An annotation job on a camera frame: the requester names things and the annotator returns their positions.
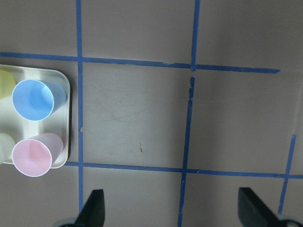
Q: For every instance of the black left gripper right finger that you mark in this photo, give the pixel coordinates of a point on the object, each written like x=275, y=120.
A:
x=253, y=212

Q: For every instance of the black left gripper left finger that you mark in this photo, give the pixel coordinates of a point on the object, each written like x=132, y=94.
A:
x=93, y=212

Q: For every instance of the pink plastic cup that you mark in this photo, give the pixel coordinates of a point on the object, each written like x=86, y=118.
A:
x=34, y=156

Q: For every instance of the pale green plastic cup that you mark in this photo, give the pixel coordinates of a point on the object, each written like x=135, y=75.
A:
x=7, y=144

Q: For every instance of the blue cup on tray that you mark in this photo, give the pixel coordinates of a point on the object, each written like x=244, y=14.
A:
x=36, y=100

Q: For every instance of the yellow plastic cup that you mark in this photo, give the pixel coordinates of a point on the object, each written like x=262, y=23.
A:
x=7, y=84

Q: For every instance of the cream plastic tray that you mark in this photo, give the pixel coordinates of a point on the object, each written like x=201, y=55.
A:
x=18, y=128

